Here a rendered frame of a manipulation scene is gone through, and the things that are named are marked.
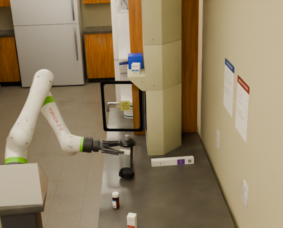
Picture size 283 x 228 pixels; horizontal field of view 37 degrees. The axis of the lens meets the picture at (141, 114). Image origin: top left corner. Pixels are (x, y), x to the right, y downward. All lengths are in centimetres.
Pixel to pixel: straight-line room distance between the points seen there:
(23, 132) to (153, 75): 89
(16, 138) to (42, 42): 543
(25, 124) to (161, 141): 94
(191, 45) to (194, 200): 118
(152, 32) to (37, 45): 529
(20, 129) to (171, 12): 116
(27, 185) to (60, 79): 555
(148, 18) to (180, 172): 99
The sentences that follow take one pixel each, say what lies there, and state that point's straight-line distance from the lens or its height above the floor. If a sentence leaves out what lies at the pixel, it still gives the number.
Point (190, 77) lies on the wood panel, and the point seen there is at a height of 138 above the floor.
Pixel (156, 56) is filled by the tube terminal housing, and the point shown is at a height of 163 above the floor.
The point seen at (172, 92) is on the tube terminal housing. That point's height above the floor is 137.
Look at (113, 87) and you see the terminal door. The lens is 309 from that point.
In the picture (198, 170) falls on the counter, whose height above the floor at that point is 94.
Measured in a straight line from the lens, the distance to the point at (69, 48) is 772.
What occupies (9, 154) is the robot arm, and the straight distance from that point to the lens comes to 258.
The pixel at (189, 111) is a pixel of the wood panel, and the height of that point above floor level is 112.
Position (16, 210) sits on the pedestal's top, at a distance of 252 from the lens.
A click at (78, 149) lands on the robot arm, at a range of 255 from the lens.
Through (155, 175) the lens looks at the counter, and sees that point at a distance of 268.
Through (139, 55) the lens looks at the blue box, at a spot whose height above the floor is 160.
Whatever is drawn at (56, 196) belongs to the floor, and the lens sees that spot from 439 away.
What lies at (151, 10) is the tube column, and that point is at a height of 192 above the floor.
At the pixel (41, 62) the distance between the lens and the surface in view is 786.
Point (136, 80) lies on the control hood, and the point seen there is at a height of 148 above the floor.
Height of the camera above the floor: 225
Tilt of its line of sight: 21 degrees down
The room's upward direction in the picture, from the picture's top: 2 degrees counter-clockwise
